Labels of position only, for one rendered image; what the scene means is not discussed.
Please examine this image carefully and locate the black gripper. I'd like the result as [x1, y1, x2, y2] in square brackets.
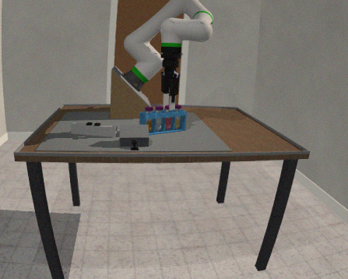
[161, 59, 180, 110]

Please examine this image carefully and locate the grey flat mat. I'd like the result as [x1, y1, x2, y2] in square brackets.
[35, 111, 232, 152]

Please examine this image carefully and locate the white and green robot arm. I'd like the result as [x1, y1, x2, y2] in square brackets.
[123, 0, 213, 92]

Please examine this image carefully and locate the grey button panel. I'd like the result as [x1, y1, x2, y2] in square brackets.
[120, 125, 149, 150]

